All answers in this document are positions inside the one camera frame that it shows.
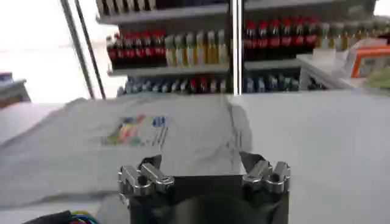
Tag grey printed shirt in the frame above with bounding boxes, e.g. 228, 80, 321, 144
0, 93, 254, 211

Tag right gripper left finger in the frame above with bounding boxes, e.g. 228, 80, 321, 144
118, 154, 175, 197

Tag green cloth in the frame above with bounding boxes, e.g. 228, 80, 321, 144
364, 68, 390, 89

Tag orange tissue box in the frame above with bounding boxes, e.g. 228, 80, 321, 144
350, 45, 390, 79

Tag coloured wire bundle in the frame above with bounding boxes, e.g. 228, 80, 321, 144
23, 209, 101, 224

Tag grey window frame post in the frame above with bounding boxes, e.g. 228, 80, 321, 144
60, 0, 96, 100

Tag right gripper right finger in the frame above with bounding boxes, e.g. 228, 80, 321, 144
239, 151, 291, 194

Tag shelf rack with bottles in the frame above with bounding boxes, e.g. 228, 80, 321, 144
235, 0, 390, 94
96, 0, 236, 97

